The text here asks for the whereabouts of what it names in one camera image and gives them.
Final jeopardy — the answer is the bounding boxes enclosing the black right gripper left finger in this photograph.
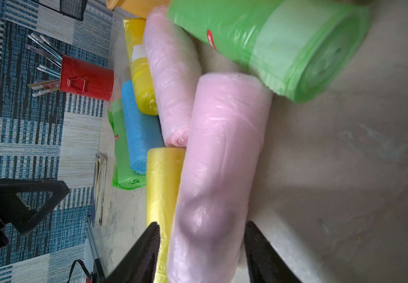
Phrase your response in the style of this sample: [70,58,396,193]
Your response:
[104,222,160,283]

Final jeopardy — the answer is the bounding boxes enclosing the yellow plastic storage box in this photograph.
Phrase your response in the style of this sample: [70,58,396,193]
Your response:
[106,0,170,19]

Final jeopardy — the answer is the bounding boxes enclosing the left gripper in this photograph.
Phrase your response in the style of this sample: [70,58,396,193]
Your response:
[0,179,70,249]

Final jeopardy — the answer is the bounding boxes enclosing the green roll with label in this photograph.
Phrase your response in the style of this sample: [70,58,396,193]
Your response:
[108,99,146,191]

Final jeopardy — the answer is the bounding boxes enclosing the yellow roll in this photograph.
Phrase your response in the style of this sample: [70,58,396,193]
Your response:
[146,147,186,283]
[123,18,159,116]

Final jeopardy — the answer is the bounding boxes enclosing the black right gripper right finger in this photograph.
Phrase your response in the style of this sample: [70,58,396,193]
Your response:
[244,221,301,283]

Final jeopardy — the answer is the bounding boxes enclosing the pink roll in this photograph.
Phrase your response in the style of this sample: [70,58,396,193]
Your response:
[143,6,202,147]
[167,73,273,283]

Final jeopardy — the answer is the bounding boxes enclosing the blue trash bag roll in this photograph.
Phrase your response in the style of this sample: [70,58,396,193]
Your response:
[121,80,165,174]

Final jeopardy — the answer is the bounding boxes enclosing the red pen cup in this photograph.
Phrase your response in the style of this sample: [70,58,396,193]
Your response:
[59,55,114,101]

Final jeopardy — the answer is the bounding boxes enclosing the black mesh shelf rack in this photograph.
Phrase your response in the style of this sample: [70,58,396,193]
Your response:
[59,0,88,21]

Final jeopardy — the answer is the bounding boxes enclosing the short green roll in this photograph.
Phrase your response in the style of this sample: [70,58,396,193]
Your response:
[167,0,370,104]

